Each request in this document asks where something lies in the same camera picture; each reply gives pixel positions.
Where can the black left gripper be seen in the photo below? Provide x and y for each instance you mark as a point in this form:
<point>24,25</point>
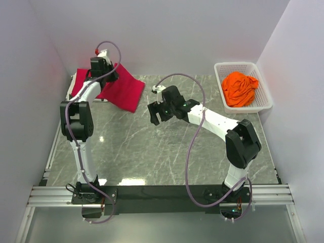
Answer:
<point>114,77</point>

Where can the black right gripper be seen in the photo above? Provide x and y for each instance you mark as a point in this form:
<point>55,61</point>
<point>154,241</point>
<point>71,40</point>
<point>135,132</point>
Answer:
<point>155,108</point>

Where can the red t-shirt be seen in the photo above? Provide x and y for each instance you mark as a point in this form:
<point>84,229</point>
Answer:
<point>78,80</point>
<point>125,93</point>

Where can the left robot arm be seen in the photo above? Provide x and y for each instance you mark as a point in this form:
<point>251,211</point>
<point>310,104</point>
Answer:
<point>78,127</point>

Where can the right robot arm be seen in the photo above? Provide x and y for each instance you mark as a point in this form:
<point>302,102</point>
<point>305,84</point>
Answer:
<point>241,140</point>

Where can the folded red t-shirt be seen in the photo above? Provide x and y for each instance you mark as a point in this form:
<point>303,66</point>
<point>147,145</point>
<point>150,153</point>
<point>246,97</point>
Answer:
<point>78,80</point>

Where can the crumpled orange t-shirt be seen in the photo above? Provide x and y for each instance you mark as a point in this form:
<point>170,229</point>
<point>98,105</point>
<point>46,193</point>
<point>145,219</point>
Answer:
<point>239,89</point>

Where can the white plastic basket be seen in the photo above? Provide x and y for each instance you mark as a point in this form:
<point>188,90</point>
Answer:
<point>262,99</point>

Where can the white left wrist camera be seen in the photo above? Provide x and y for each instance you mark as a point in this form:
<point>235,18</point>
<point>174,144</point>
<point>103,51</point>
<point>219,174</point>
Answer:
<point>103,54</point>

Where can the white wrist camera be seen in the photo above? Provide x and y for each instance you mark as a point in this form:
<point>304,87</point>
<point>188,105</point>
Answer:
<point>158,91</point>
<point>103,54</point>

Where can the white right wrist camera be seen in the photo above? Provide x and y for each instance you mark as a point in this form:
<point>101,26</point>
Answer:
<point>158,91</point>

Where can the aluminium extrusion rail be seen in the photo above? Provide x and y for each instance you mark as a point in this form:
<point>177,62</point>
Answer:
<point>58,196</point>

